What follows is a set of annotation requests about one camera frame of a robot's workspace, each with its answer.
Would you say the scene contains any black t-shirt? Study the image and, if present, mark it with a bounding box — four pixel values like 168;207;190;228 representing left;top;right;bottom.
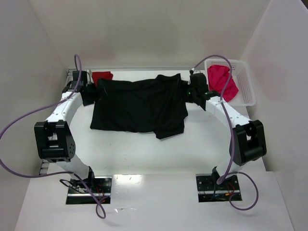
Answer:
90;74;188;140

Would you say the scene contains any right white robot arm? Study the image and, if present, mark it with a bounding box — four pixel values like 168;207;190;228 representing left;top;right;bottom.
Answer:
185;70;267;186

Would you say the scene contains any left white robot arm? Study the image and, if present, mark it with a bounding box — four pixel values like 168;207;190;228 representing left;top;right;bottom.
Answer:
34;71;95;187

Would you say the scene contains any folded red t-shirt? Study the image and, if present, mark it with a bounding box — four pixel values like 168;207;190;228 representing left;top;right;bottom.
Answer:
92;71;114;86

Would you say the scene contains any pink t-shirt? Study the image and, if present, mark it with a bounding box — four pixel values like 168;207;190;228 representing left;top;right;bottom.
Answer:
207;65;239;102

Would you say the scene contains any white plastic basket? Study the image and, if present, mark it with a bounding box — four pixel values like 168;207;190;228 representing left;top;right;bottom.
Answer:
204;58;257;107

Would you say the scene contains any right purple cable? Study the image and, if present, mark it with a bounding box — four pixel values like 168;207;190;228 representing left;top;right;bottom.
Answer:
191;55;259;211

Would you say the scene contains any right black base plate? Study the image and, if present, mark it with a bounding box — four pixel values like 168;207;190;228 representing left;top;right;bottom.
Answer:
196;174;242;203

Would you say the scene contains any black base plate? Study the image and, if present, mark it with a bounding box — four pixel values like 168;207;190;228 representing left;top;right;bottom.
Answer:
196;174;242;203
59;176;112;205

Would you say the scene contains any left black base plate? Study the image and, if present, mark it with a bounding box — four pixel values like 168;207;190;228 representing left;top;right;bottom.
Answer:
59;176;112;205

